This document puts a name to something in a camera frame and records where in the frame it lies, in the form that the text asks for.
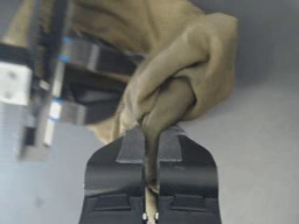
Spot tan camouflage t-shirt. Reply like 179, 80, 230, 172
4, 0, 239, 211

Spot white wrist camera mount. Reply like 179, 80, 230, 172
0, 60, 34, 107

